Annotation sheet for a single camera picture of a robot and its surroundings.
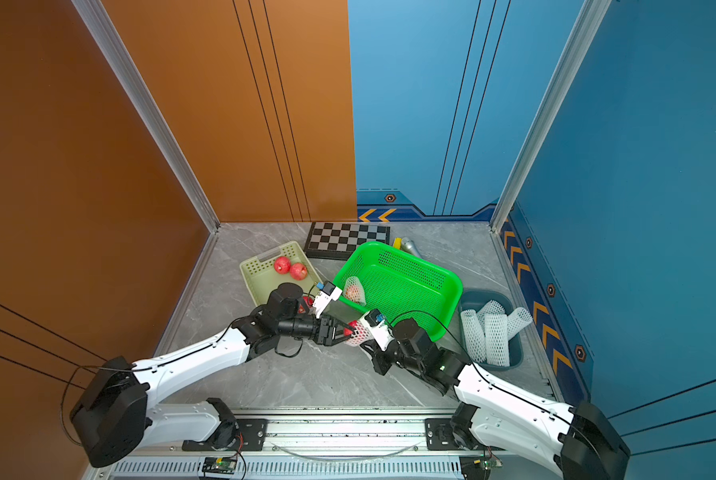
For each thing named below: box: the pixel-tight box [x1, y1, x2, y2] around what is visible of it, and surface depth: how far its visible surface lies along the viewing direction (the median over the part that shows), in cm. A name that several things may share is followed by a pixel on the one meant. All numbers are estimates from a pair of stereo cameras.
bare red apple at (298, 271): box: [290, 262, 309, 281], surface depth 103 cm
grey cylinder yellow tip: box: [393, 237, 420, 257], surface depth 112 cm
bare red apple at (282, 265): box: [273, 256, 291, 275], surface depth 104 cm
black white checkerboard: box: [304, 222, 391, 261], surface depth 114 cm
